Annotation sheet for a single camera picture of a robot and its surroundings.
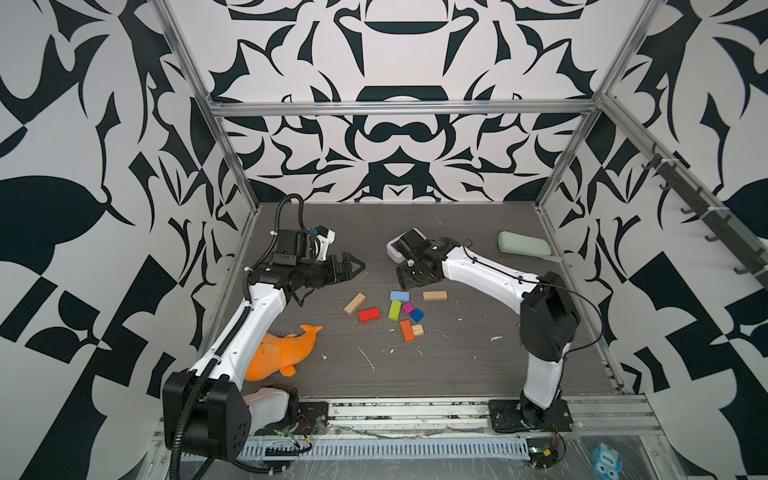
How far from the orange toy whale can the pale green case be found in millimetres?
716

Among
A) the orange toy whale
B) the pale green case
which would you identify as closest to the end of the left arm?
the orange toy whale

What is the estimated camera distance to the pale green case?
1066 millimetres

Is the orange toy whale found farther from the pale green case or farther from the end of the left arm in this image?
the pale green case

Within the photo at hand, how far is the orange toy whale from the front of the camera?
78 centimetres
